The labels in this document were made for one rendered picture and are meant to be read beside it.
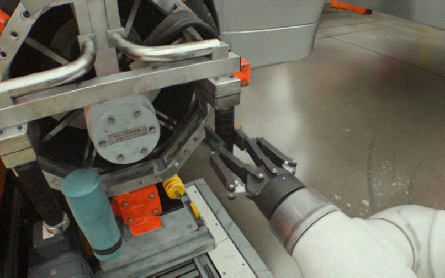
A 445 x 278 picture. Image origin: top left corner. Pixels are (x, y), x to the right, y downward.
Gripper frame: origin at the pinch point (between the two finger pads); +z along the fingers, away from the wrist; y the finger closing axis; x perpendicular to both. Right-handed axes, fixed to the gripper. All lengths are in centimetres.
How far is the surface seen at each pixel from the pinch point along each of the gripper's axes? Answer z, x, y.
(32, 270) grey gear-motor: 19, -42, -54
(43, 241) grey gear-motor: 27, -40, -49
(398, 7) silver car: 96, 3, 221
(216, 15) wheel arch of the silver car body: 46, 13, 22
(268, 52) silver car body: 46, -3, 44
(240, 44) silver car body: 46, 2, 32
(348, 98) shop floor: 107, -83, 191
